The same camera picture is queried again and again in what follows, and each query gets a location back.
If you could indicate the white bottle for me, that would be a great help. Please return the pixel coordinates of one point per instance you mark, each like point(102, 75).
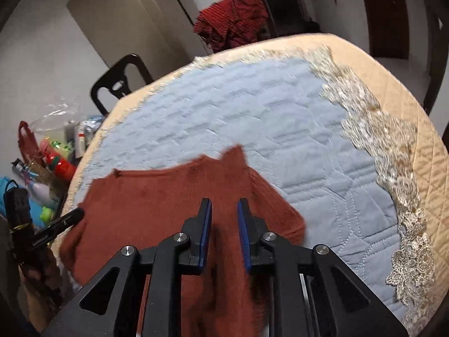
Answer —
point(42, 193)

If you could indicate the red bag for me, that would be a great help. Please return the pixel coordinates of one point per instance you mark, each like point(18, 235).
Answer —
point(26, 144)

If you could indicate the brown wooden door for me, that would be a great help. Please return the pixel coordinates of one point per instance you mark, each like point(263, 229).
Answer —
point(384, 14)

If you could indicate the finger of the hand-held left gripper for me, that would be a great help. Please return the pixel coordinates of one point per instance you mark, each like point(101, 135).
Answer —
point(59, 225)

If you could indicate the quilted blue beige table cover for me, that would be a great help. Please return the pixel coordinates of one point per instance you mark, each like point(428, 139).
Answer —
point(280, 119)

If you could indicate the rust red knitted sweater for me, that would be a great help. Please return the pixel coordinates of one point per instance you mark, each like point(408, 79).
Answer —
point(140, 200)

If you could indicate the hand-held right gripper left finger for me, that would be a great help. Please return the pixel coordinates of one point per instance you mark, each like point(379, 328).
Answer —
point(207, 238)

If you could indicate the white box with red label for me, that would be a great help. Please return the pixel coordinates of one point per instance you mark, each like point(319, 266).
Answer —
point(81, 140)

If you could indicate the dark wooden chair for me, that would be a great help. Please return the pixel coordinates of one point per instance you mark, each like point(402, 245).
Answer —
point(119, 77)

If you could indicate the clear plastic bag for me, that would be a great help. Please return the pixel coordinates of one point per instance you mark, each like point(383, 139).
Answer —
point(63, 119)

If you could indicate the beige tall panel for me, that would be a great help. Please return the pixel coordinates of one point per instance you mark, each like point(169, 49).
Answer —
point(129, 17)

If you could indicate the red striped cloth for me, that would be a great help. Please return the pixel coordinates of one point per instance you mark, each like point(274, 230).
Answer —
point(233, 21)

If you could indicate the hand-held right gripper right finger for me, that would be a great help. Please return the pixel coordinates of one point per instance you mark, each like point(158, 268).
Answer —
point(242, 238)

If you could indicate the red and green packet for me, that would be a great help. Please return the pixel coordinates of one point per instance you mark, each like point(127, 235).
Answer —
point(58, 158)

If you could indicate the person's left hand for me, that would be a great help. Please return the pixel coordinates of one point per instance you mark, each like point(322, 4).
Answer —
point(45, 273)

